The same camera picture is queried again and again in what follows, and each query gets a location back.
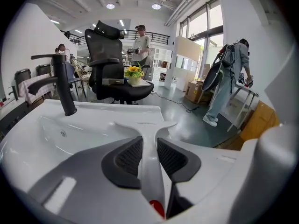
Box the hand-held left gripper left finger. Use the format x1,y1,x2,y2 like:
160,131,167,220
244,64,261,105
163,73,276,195
27,135,164,224

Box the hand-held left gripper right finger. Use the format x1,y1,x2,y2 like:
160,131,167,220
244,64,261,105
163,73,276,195
157,137,258,220

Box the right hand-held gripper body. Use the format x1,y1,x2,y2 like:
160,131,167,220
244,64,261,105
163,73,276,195
230,124,298,224

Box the large white ceramic sink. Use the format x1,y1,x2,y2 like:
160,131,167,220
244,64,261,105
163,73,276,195
0,98,246,196

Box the white table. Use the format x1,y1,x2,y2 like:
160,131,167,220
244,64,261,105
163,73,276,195
197,82,260,133

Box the cardboard box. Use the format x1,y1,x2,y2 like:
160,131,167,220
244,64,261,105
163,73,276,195
184,80,204,104

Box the grey flat box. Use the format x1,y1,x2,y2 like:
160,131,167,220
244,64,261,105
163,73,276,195
102,78,125,86

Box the tall black faucet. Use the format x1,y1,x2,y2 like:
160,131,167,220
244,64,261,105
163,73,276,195
27,53,78,117

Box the blue chair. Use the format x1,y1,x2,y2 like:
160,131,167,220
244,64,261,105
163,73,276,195
64,61,82,96

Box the black round bag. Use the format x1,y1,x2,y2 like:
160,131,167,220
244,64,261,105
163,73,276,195
201,43,224,92

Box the checked cloth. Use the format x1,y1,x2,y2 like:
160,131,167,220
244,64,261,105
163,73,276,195
18,73,58,105

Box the small white ceramic sink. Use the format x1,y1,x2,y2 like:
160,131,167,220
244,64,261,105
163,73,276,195
0,97,25,114

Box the potted sunflowers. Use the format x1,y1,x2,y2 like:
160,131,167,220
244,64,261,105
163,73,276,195
123,65,145,86

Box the short black faucet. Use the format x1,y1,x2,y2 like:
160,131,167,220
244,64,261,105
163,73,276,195
7,85,19,102

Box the black office chair with headrest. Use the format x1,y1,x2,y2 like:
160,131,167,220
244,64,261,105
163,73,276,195
84,20,155,105

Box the white partition panel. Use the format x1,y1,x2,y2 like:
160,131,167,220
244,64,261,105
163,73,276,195
164,35,202,91

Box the white shelf unit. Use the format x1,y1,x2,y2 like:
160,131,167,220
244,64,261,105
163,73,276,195
151,47,174,82

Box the black railing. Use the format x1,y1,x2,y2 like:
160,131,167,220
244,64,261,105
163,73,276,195
60,30,171,46

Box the large window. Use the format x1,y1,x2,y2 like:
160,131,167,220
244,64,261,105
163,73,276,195
179,0,224,79

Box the black floor cable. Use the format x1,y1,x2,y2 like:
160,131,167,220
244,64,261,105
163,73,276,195
153,91,200,114

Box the wire frame chair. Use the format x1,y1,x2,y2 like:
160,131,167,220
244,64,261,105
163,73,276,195
71,58,91,82

